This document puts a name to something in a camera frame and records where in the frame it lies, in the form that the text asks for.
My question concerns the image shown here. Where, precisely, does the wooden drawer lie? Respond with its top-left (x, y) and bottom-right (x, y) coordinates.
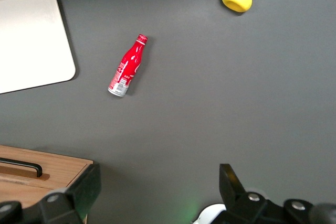
top-left (0, 179), bottom-right (71, 209)
top-left (0, 145), bottom-right (94, 190)

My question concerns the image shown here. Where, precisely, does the red coke bottle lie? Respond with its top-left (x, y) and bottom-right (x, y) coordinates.
top-left (107, 34), bottom-right (149, 98)

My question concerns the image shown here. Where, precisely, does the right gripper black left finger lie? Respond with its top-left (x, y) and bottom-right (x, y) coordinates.
top-left (0, 163), bottom-right (102, 224)

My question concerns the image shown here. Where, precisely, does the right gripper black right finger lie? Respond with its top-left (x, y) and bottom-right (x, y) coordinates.
top-left (214, 163), bottom-right (336, 224)

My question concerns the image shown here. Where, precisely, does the wooden drawer cabinet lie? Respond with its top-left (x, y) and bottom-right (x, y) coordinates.
top-left (0, 144), bottom-right (95, 224)

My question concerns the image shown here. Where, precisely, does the beige rectangular tray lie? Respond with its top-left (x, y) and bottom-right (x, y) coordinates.
top-left (0, 0), bottom-right (77, 95)

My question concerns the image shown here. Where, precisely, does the black drawer handle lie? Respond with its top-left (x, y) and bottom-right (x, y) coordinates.
top-left (0, 157), bottom-right (43, 178)

